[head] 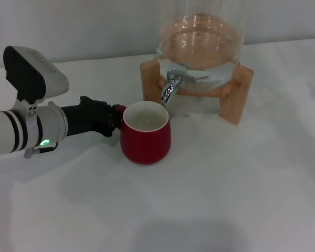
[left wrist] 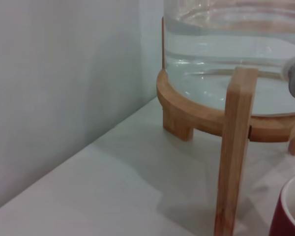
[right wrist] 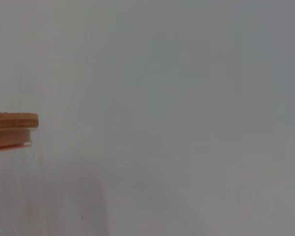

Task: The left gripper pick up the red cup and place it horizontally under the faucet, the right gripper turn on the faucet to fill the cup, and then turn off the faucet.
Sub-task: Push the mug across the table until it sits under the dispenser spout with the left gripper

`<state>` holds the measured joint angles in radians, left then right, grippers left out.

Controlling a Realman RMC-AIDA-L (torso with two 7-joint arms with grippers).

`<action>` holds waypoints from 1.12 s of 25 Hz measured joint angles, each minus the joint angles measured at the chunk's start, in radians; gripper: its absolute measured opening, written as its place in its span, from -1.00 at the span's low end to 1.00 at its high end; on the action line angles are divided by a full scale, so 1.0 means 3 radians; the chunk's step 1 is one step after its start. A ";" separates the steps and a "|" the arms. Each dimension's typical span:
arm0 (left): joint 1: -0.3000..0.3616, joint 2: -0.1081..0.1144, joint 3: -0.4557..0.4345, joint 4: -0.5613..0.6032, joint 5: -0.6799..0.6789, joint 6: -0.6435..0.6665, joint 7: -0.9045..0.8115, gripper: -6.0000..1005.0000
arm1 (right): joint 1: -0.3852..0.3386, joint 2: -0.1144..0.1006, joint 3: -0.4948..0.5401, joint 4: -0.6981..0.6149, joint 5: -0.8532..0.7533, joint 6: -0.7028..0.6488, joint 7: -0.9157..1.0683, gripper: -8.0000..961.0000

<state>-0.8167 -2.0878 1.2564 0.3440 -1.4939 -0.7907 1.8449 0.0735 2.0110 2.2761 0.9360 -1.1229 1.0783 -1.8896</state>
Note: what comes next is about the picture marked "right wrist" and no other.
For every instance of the glass water dispenser jar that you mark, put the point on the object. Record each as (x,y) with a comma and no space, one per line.
(12,186)

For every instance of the wooden jar lid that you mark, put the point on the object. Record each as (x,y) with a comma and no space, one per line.
(12,130)

